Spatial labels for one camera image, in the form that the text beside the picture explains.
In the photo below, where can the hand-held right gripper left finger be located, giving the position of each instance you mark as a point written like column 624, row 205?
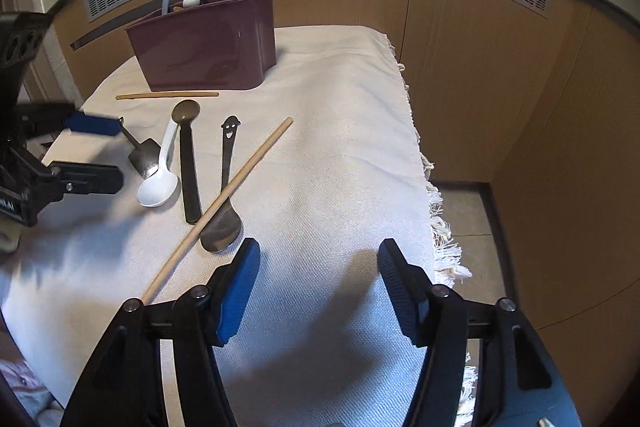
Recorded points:
column 240, row 292

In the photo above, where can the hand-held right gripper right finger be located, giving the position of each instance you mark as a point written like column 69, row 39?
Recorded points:
column 400, row 292

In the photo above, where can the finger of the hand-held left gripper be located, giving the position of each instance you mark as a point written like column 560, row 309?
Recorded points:
column 95, row 124
column 90, row 179

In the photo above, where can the small shovel-shaped metal spoon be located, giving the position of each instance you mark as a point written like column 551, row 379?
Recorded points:
column 142, row 157

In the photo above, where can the long wooden chopstick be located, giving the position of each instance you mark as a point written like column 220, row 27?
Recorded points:
column 240, row 174

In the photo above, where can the purple plastic utensil holder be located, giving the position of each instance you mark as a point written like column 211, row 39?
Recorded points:
column 205, row 47

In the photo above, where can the smiley-face metal spoon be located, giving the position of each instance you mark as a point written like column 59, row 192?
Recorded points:
column 220, row 234

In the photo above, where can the white plastic spoon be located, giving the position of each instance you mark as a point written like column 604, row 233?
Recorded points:
column 157, row 189

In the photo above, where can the short wooden chopstick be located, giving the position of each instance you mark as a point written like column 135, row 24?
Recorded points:
column 167, row 95

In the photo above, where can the dark brown spoon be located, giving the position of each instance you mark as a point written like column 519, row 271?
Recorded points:
column 189, row 167

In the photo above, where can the white woven tablecloth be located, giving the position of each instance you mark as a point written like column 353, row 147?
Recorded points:
column 325, row 157

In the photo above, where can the pink cloth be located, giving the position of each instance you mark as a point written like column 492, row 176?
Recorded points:
column 20, row 382

